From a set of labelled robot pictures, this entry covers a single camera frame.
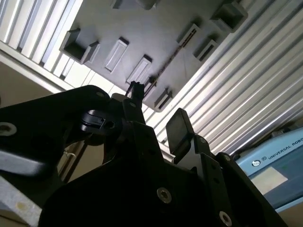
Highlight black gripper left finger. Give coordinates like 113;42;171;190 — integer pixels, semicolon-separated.
0;80;164;177

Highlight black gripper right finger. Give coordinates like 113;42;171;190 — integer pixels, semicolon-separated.
165;108;262;209

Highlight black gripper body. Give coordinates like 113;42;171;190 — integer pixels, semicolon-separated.
39;151;288;227

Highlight green RAM stick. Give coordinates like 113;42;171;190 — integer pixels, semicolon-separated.
146;28;198;92

